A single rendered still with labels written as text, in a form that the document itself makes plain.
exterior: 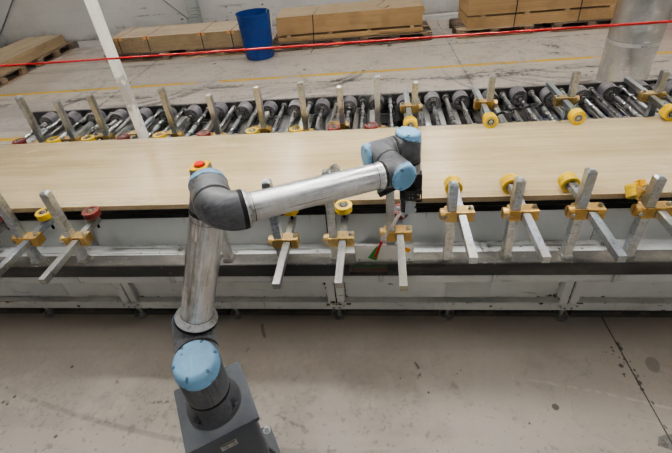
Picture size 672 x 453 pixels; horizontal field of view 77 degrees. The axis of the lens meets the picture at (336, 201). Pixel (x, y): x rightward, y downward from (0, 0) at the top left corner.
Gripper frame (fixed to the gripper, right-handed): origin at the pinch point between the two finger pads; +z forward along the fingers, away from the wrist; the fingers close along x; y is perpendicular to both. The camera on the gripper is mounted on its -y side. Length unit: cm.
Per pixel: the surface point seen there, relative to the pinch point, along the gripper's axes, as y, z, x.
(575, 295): 93, 78, 28
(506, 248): 45, 24, 6
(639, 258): 100, 31, 6
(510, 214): 43.4, 5.1, 5.4
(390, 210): -4.4, 2.3, 6.1
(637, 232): 95, 16, 6
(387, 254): -6.0, 26.3, 5.4
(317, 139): -45, 11, 88
